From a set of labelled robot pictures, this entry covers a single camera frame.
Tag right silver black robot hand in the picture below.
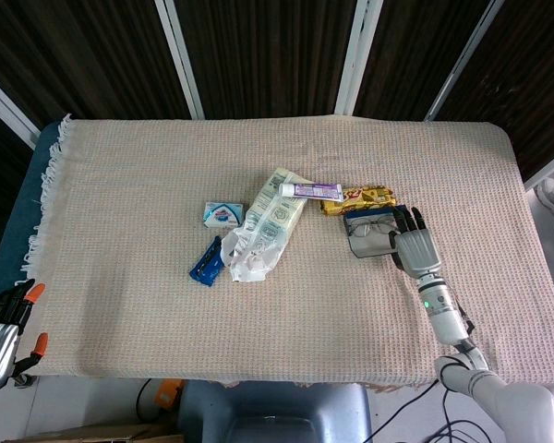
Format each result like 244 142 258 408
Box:
386 206 443 281

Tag dark blue glasses case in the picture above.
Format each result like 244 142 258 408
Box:
343 206 401 259

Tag thin metal frame eyeglasses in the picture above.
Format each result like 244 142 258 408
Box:
348 219 396 239

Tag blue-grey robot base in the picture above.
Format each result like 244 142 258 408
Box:
177 380 374 443

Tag brown cardboard box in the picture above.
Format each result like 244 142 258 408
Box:
2 422 186 443

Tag white blue soap box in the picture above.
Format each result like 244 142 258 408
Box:
200 201 246 230

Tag gold snack packet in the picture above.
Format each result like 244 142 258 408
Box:
319 185 396 217

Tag purple white toothpaste tube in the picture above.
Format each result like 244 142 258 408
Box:
279 182 345 203

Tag clear plastic bag of soaps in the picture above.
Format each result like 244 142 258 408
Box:
221 166 314 283

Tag beige waffle weave cloth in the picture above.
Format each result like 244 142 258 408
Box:
16 113 554 391

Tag orange floor object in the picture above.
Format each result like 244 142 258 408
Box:
154 378 186 412

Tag blue snack wrapper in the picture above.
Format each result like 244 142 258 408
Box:
188 235 226 288

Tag black floor cable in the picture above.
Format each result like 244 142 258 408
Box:
373 377 504 443
135 377 157 424

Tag white partition frame post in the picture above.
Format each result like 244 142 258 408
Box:
524 143 554 191
333 0 384 116
154 0 207 120
0 68 41 150
423 0 507 122

